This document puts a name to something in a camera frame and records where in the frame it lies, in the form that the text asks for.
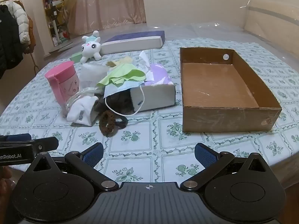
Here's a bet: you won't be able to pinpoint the blue surgical face mask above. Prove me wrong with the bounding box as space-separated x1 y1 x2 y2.
102 75 147 117

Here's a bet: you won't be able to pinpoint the pink lidded cup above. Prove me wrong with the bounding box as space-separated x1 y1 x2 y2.
45 61 80 116

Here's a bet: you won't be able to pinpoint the dark grey sock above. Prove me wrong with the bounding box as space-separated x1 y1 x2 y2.
93 90 134 115

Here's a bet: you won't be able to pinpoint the floral tablecloth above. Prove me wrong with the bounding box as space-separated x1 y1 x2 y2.
1 38 298 186

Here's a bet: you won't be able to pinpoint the black hair tie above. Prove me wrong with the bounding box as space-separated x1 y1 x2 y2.
113 116 129 130

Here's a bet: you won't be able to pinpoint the yellow towel cloth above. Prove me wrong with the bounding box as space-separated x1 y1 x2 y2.
106 56 133 68

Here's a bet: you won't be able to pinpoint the cluttered shelf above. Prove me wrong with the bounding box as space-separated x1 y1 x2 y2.
42 0 70 46

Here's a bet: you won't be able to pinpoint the white bunny plush toy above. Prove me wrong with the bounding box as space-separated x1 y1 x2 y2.
80 30 101 63

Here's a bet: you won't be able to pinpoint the plastic wrapped headboard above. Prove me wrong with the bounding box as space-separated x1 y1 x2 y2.
244 0 298 57

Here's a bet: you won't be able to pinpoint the purple tissue pack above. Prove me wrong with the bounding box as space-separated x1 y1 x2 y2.
130 51 176 112

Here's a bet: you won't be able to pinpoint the pink curtain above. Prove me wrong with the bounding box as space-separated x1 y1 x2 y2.
67 0 147 35

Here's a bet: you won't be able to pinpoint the blue white flat box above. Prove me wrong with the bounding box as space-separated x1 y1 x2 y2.
100 30 165 55

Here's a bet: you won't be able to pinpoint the brown cardboard box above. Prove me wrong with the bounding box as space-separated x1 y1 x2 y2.
180 47 282 133

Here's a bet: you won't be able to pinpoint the small green box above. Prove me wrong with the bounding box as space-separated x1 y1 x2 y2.
70 52 82 63

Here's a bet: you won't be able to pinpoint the hanging jackets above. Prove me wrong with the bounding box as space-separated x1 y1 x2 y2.
1 1 36 76

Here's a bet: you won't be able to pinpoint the green microfiber cloth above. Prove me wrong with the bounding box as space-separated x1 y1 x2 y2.
97 64 146 86

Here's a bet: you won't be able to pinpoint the brown scrunchie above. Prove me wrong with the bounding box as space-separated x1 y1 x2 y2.
99 110 115 137

